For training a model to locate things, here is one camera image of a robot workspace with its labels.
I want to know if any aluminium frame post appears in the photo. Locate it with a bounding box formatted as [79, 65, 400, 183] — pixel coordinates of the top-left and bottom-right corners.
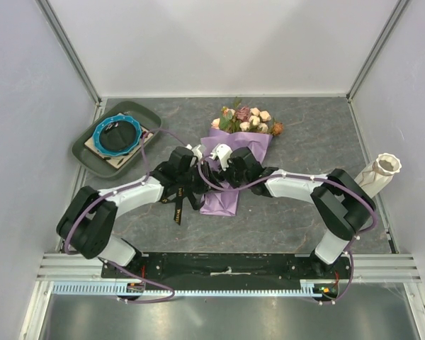
[35, 0, 101, 105]
[346, 0, 411, 103]

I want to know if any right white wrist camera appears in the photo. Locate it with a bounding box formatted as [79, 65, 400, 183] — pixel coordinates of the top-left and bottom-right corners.
[210, 144, 232, 170]

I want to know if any dark green tray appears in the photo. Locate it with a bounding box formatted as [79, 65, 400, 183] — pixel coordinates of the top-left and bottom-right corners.
[72, 101, 164, 179]

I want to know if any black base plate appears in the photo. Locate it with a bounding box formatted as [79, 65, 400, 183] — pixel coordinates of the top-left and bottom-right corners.
[101, 251, 355, 292]

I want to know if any white ceramic vase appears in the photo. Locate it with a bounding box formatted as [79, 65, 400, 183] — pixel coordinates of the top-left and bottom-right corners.
[355, 153, 402, 198]

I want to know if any right aluminium frame post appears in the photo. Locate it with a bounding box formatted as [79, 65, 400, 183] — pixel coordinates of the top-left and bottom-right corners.
[346, 0, 411, 103]

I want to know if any black ribbon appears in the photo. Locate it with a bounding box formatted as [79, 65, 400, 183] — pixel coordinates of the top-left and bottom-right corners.
[159, 174, 215, 225]

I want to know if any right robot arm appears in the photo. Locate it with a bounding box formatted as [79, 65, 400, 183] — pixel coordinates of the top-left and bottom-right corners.
[212, 144, 377, 279]

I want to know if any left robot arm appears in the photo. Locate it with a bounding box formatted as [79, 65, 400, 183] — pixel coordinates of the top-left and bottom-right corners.
[56, 144, 207, 278]

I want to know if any purple flower bouquet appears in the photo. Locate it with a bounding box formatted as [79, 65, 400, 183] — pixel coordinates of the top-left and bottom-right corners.
[200, 98, 284, 217]

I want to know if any aluminium front rail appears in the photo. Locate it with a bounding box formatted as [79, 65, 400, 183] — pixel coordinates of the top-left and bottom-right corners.
[36, 254, 421, 283]

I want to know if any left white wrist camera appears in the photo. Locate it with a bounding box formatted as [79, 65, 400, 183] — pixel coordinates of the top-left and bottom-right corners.
[186, 144, 206, 166]

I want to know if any blue rimmed black plate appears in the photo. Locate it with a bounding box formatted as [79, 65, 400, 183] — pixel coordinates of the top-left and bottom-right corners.
[92, 114, 142, 157]

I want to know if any light blue cable duct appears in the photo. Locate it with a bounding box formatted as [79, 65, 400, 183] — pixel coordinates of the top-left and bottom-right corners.
[52, 281, 323, 298]

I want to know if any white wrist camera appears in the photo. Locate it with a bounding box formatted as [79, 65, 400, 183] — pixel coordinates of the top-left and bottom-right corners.
[210, 144, 232, 170]
[186, 144, 206, 166]

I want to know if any left aluminium frame post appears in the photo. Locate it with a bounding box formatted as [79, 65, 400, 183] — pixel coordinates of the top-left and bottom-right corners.
[35, 0, 101, 105]

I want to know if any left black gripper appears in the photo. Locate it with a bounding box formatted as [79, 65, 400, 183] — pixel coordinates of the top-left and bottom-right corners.
[178, 161, 224, 196]

